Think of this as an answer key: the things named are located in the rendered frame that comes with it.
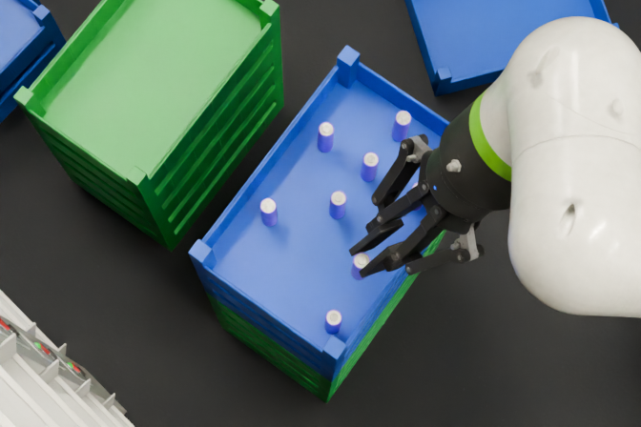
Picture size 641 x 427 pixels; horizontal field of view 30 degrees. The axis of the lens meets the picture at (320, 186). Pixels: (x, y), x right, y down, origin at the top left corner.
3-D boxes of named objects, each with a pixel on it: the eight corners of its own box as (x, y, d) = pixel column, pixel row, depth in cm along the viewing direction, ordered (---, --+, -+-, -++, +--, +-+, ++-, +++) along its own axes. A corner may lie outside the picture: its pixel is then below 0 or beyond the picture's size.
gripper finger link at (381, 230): (381, 233, 118) (378, 226, 118) (350, 256, 124) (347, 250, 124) (404, 224, 119) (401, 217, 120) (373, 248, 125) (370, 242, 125)
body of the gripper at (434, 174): (535, 195, 106) (482, 234, 113) (492, 112, 108) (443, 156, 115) (471, 218, 102) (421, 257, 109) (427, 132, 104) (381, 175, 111)
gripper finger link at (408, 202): (430, 193, 109) (424, 178, 109) (372, 228, 118) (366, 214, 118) (464, 182, 111) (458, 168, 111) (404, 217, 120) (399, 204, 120)
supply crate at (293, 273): (343, 68, 144) (345, 43, 137) (483, 162, 142) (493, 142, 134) (193, 266, 138) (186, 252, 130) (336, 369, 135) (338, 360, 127)
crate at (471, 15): (570, -56, 202) (581, -78, 194) (609, 52, 197) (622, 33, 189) (400, -13, 199) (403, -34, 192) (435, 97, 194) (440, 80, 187)
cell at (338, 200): (335, 200, 140) (336, 186, 133) (347, 210, 139) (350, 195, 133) (325, 213, 139) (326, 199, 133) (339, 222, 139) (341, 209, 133)
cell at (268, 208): (279, 203, 133) (280, 217, 139) (266, 194, 133) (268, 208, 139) (270, 216, 132) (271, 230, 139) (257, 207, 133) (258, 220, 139)
